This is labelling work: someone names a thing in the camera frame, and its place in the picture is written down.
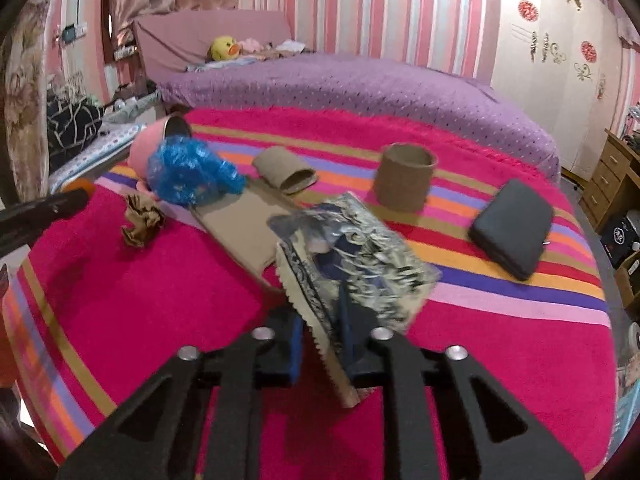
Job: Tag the striped pink blanket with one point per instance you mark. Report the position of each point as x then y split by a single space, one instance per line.
150 285

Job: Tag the pink plush toy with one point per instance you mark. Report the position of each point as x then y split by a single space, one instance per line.
252 46

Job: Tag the polka dot cushion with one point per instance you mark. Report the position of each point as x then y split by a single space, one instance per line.
100 152

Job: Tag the black patterned bag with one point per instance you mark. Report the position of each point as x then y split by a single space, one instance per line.
75 132

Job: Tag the bed with purple bedspread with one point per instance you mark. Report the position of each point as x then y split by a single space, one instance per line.
350 85

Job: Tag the blue plastic bag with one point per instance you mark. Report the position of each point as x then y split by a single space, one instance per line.
185 170

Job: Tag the round cardboard tube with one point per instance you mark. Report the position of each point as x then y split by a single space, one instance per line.
402 185

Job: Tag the black printed box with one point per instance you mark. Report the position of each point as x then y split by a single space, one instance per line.
620 237

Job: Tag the wooden desk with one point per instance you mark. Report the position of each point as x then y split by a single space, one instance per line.
607 170

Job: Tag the brown paper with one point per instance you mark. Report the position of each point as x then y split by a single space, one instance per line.
142 222

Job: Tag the black wallet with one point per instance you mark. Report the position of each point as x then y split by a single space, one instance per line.
510 230

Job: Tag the white cloth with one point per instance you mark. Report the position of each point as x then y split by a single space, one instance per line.
290 46

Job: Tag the pink covered headboard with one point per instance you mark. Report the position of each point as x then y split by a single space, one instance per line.
175 40

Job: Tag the red paper decoration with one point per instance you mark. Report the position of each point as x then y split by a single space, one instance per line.
589 51
527 10

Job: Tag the white wardrobe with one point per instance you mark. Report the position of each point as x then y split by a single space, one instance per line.
550 100

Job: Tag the tan phone case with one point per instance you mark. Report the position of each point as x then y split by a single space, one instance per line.
240 230

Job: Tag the pink satin curtain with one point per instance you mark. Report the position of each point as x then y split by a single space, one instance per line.
125 5

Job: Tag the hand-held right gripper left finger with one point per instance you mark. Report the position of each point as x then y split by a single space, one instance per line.
295 355

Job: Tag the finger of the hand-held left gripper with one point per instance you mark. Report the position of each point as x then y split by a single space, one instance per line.
45 215

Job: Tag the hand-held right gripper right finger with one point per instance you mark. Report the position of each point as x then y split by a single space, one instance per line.
357 355

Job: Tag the floral curtain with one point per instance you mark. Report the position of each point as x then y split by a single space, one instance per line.
22 100

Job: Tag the pink mug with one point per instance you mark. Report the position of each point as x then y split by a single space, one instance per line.
145 147

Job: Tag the patterned cardboard box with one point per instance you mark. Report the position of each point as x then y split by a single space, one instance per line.
360 255

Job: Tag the white power strip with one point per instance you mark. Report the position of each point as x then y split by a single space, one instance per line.
124 53

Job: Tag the yellow duck plush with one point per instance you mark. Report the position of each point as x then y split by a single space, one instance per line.
225 47

